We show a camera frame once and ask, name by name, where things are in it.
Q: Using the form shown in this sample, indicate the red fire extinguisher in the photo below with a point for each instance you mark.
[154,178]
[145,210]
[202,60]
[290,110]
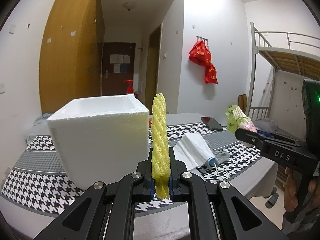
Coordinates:
[136,94]

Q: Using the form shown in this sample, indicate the white styrofoam box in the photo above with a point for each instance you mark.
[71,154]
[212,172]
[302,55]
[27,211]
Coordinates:
[100,138]

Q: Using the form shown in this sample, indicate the black smartphone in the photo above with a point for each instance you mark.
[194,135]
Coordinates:
[211,124]

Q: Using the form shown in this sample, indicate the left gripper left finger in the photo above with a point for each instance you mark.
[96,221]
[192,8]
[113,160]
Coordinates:
[144,190]

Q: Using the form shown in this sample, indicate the white blue face mask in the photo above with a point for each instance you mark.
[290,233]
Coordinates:
[195,152]

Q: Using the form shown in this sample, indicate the red pump lotion bottle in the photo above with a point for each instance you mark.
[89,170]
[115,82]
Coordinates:
[130,88]

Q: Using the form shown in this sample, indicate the grey sock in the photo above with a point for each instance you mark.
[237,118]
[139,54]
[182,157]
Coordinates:
[221,157]

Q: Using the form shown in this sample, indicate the side room door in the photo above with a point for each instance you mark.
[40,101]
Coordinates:
[152,67]

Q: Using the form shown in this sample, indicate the wall hook rack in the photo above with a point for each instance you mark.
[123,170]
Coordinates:
[201,38]

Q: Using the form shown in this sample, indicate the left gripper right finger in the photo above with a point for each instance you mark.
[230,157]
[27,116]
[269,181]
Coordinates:
[177,190]

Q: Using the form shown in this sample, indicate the grey slipper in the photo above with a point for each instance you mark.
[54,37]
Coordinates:
[272,201]

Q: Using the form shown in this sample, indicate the green tissue pack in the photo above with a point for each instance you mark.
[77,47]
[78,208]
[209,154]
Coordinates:
[236,119]

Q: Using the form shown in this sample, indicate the yellow foam net sleeve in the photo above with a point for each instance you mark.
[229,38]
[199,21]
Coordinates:
[160,159]

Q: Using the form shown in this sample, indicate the metal bunk bed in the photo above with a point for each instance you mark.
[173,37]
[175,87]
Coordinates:
[280,62]

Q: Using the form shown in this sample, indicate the dark brown entry door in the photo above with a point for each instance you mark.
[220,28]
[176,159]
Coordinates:
[117,66]

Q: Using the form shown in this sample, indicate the grey blue bedding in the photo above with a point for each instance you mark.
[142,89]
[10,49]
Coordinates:
[40,127]

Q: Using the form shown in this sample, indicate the wooden wardrobe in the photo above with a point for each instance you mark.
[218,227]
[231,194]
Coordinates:
[71,52]

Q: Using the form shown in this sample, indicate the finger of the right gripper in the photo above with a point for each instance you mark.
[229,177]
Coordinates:
[252,138]

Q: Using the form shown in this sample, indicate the ceiling lamp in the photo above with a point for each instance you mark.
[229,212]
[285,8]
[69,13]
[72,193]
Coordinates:
[129,5]

